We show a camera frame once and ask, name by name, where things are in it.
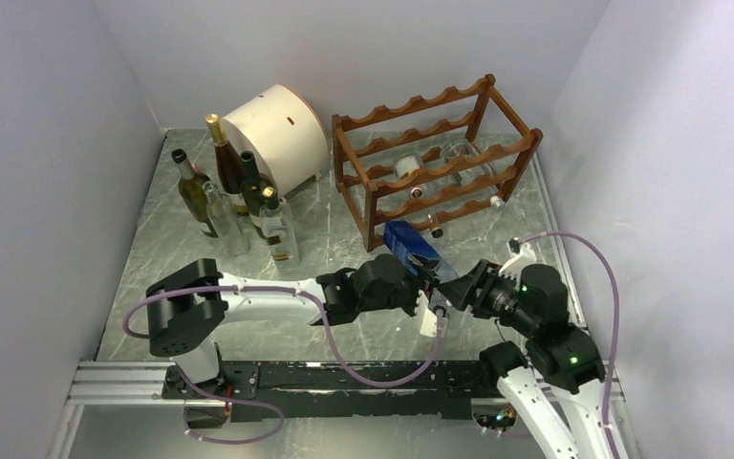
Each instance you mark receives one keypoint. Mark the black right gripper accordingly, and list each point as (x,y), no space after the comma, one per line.
(463,291)

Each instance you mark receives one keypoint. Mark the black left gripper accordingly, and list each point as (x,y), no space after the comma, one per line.
(412,309)

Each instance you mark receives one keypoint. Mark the blue bottle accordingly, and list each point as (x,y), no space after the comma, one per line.
(415,253)

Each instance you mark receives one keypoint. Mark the green wine bottle white label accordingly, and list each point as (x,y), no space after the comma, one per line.
(252,187)

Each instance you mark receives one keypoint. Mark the dark wine bottle cream label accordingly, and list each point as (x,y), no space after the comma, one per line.
(228,163)

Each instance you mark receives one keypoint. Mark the green wine bottle brown label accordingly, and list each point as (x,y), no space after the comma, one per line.
(191,189)

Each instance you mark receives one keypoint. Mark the clear glass bottle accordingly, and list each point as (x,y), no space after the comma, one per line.
(223,218)

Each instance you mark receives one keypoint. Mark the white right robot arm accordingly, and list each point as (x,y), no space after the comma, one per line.
(557,382)

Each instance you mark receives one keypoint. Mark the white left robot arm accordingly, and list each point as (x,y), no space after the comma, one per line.
(186,307)

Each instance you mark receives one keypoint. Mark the dark capped bottle in rack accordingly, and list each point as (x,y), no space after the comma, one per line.
(435,226)

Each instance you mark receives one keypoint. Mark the clear bottle white cap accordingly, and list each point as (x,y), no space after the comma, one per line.
(407,165)

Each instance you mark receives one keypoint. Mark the brown wooden wine rack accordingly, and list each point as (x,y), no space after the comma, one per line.
(375,195)

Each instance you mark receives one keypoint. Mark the cream cylindrical container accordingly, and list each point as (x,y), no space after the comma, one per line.
(284,133)

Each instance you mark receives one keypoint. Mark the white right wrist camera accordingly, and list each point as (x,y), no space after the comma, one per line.
(521,253)

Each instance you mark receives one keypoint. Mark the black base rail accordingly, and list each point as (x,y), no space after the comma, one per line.
(247,390)

